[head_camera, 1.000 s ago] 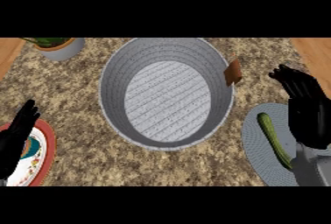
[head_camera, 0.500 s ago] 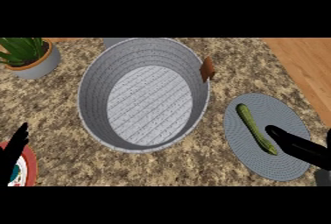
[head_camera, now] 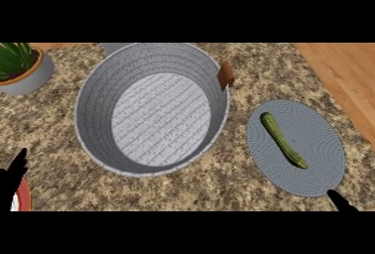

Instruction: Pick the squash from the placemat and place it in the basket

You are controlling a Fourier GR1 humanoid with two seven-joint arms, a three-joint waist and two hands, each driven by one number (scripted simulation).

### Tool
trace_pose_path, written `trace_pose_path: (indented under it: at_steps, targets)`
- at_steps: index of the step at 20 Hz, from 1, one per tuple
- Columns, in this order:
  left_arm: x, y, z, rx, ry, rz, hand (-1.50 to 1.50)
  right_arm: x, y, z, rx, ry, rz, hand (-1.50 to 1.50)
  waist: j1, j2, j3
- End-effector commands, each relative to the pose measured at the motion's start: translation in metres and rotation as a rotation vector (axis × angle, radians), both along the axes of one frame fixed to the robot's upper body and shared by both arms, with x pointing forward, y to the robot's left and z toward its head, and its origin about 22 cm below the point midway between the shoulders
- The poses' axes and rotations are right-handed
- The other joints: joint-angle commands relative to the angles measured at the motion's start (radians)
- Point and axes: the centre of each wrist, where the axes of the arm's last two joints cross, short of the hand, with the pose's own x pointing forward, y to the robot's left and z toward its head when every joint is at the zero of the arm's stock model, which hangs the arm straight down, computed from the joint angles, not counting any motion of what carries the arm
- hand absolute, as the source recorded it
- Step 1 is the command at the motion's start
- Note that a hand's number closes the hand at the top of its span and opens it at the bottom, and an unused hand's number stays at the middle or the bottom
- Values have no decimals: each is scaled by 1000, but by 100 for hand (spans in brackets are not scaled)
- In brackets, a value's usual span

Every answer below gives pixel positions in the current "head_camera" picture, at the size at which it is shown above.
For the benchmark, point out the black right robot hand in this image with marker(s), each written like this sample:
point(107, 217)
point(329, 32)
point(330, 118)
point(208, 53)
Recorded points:
point(339, 202)

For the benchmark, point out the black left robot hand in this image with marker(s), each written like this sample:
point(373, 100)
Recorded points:
point(13, 178)

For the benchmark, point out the round grey placemat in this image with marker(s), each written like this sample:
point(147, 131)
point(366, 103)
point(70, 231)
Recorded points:
point(311, 155)

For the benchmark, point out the long green squash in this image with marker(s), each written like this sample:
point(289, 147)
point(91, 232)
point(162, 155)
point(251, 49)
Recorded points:
point(280, 139)

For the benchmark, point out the grey woven basket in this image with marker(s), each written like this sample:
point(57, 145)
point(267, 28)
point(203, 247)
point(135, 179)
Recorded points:
point(155, 109)

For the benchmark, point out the grey object behind basket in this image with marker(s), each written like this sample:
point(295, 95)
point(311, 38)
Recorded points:
point(113, 47)

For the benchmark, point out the red and white object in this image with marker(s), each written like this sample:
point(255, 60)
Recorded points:
point(23, 198)

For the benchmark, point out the green plant in grey pot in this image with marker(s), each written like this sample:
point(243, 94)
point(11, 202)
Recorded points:
point(22, 71)

